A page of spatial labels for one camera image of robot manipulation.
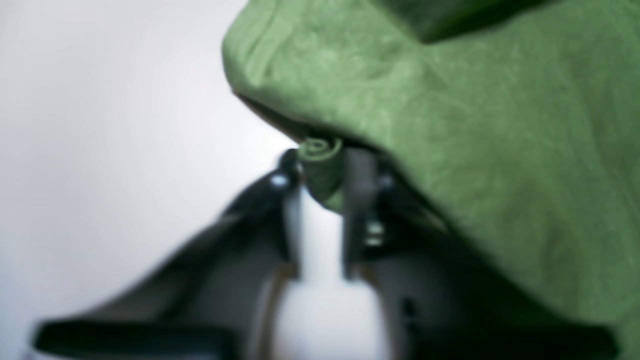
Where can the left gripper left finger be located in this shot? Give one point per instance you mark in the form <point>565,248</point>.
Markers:
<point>211,300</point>

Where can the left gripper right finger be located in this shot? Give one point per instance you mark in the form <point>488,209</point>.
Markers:
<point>441,300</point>

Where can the green t-shirt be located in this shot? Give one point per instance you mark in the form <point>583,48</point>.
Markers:
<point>517,119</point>

